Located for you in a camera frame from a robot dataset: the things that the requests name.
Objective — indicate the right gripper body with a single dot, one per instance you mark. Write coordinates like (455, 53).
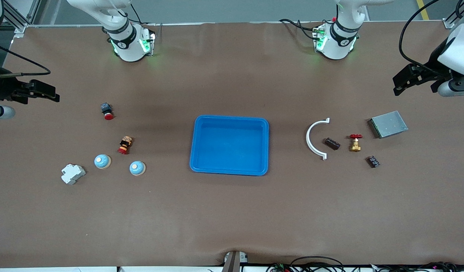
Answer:
(4, 89)

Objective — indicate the light blue call bell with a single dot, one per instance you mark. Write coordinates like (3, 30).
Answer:
(102, 161)
(137, 168)

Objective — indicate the dark brown capacitor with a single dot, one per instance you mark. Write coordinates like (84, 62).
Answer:
(332, 144)

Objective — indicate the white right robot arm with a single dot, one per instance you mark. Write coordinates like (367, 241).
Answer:
(129, 41)

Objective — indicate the grey metal box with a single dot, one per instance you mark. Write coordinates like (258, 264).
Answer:
(388, 124)

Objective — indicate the red push button black body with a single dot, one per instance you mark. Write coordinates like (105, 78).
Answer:
(107, 112)

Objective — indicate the white circuit breaker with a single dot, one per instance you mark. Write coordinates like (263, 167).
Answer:
(72, 173)

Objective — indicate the yellow-banded red emergency stop button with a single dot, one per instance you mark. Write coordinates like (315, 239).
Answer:
(124, 145)

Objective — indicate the white curved pipe clamp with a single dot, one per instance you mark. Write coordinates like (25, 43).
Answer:
(308, 138)

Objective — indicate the blue plastic tray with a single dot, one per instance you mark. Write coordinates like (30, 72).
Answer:
(232, 147)

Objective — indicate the aluminium frame strut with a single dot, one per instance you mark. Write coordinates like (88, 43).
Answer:
(16, 19)
(454, 15)

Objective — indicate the dark brown post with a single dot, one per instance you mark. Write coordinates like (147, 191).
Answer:
(232, 264)

